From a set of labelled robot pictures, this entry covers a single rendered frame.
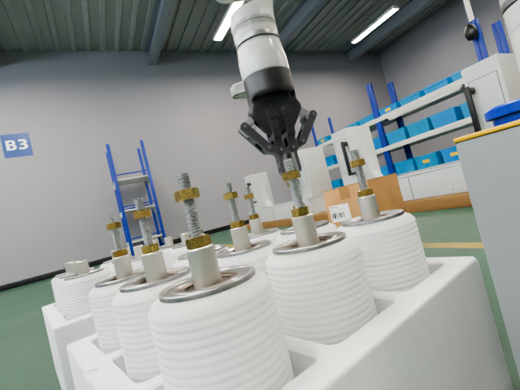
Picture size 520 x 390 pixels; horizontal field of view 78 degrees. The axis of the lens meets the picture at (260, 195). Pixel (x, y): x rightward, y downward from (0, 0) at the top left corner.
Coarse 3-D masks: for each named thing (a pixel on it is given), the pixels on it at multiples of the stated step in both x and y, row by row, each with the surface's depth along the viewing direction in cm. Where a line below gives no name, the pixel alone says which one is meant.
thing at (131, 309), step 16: (160, 288) 30; (112, 304) 31; (128, 304) 29; (144, 304) 29; (128, 320) 30; (144, 320) 29; (128, 336) 30; (144, 336) 29; (128, 352) 30; (144, 352) 29; (128, 368) 31; (144, 368) 29
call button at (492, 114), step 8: (504, 104) 23; (512, 104) 22; (488, 112) 24; (496, 112) 23; (504, 112) 23; (512, 112) 23; (488, 120) 24; (496, 120) 24; (504, 120) 23; (512, 120) 23
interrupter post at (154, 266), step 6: (156, 252) 33; (144, 258) 33; (150, 258) 33; (156, 258) 33; (162, 258) 34; (144, 264) 33; (150, 264) 33; (156, 264) 33; (162, 264) 34; (144, 270) 33; (150, 270) 33; (156, 270) 33; (162, 270) 34; (150, 276) 33; (156, 276) 33; (162, 276) 33
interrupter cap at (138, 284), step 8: (168, 272) 36; (176, 272) 34; (184, 272) 32; (136, 280) 36; (144, 280) 35; (160, 280) 31; (168, 280) 31; (120, 288) 32; (128, 288) 31; (136, 288) 30; (144, 288) 30
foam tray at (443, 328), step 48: (432, 288) 32; (480, 288) 37; (96, 336) 45; (288, 336) 29; (384, 336) 25; (432, 336) 29; (480, 336) 35; (96, 384) 29; (144, 384) 27; (288, 384) 21; (336, 384) 21; (384, 384) 24; (432, 384) 27; (480, 384) 33
